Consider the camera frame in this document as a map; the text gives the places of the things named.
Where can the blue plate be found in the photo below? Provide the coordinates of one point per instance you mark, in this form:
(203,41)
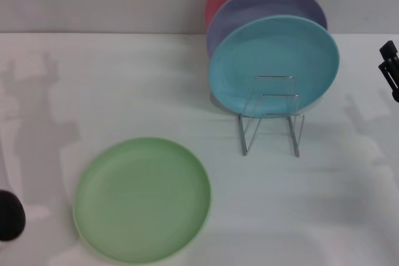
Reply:
(265,54)

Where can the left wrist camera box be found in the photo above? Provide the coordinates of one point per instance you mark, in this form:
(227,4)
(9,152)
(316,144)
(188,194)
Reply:
(11,216)

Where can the purple plate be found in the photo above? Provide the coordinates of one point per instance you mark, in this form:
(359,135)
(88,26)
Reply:
(265,4)

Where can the green plate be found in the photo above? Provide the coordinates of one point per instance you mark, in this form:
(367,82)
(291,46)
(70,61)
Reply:
(140,200)

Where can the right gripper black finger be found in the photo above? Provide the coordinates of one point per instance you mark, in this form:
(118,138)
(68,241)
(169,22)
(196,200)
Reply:
(389,49)

